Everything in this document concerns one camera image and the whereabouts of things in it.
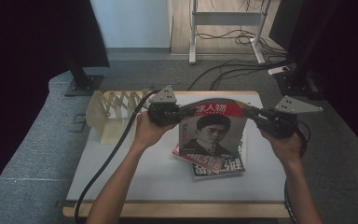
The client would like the dark panel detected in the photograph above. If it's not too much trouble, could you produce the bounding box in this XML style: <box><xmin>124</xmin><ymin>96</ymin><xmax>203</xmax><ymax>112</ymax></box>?
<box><xmin>268</xmin><ymin>0</ymin><xmax>306</xmax><ymax>52</ymax></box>

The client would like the person's left hand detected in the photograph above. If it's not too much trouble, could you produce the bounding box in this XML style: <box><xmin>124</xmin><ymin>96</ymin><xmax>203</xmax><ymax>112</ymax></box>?
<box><xmin>133</xmin><ymin>111</ymin><xmax>177</xmax><ymax>150</ymax></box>

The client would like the thick black gripper cable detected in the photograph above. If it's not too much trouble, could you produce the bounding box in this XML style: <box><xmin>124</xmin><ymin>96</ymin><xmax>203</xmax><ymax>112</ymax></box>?
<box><xmin>74</xmin><ymin>89</ymin><xmax>161</xmax><ymax>224</ymax></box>

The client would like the portrait cover magazine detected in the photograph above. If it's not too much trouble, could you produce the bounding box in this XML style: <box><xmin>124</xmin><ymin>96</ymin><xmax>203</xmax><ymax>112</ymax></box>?
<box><xmin>177</xmin><ymin>97</ymin><xmax>249</xmax><ymax>158</ymax></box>

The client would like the red-brown cover magazine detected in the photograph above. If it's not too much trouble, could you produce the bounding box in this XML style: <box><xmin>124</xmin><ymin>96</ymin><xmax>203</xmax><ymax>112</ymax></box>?
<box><xmin>172</xmin><ymin>145</ymin><xmax>227</xmax><ymax>175</ymax></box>

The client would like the white power strip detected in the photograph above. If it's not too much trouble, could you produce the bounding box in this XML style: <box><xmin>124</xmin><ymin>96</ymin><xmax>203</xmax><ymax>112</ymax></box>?
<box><xmin>268</xmin><ymin>65</ymin><xmax>291</xmax><ymax>77</ymax></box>

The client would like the person's right hand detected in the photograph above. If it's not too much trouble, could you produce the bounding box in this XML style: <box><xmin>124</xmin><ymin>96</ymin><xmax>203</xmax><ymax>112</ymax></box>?
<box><xmin>260</xmin><ymin>125</ymin><xmax>304</xmax><ymax>166</ymax></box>

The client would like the black floor cable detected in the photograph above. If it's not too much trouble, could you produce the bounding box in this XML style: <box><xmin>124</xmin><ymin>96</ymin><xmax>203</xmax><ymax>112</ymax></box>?
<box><xmin>186</xmin><ymin>58</ymin><xmax>295</xmax><ymax>91</ymax></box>
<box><xmin>209</xmin><ymin>64</ymin><xmax>273</xmax><ymax>91</ymax></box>

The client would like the black curtain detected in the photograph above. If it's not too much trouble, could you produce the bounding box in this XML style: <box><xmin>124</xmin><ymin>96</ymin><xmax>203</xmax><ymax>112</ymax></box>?
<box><xmin>0</xmin><ymin>0</ymin><xmax>111</xmax><ymax>208</ymax></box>
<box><xmin>323</xmin><ymin>0</ymin><xmax>358</xmax><ymax>162</ymax></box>

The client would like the beige expandable book rack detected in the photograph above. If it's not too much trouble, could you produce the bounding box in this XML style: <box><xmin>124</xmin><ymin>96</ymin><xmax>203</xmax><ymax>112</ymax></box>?
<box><xmin>85</xmin><ymin>89</ymin><xmax>153</xmax><ymax>145</ymax></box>

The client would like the black stand with base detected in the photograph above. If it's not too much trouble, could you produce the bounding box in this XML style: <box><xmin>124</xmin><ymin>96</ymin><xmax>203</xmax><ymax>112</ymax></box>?
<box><xmin>64</xmin><ymin>59</ymin><xmax>104</xmax><ymax>97</ymax></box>
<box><xmin>274</xmin><ymin>0</ymin><xmax>343</xmax><ymax>101</ymax></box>

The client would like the white metal desk frame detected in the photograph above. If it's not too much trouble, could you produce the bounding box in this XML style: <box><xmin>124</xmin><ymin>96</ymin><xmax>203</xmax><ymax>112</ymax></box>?
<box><xmin>188</xmin><ymin>0</ymin><xmax>271</xmax><ymax>65</ymax></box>

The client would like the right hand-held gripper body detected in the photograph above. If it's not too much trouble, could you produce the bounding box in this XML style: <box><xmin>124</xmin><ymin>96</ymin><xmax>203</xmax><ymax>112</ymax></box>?
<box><xmin>255</xmin><ymin>95</ymin><xmax>324</xmax><ymax>139</ymax></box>

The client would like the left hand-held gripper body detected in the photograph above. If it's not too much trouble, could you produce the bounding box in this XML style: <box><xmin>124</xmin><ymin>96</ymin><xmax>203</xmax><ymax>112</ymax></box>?
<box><xmin>147</xmin><ymin>85</ymin><xmax>181</xmax><ymax>128</ymax></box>

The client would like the tangle of black cables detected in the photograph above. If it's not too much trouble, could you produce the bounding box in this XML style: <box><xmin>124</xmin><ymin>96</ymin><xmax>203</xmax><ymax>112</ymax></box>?
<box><xmin>195</xmin><ymin>28</ymin><xmax>290</xmax><ymax>60</ymax></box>

